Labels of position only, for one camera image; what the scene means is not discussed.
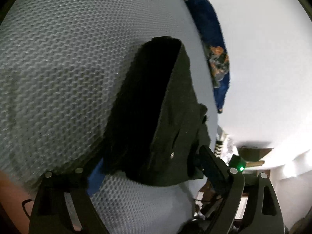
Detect black pants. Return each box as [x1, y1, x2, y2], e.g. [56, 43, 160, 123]
[101, 36, 209, 186]

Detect brown wooden furniture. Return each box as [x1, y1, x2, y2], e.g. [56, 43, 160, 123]
[238, 147, 273, 174]

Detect black white zigzag knit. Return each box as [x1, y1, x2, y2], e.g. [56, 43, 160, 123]
[214, 137, 225, 159]

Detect navy floral blanket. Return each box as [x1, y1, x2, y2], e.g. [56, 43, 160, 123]
[184, 0, 230, 113]

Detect grey mesh mattress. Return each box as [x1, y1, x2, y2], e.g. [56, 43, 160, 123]
[1, 0, 217, 233]

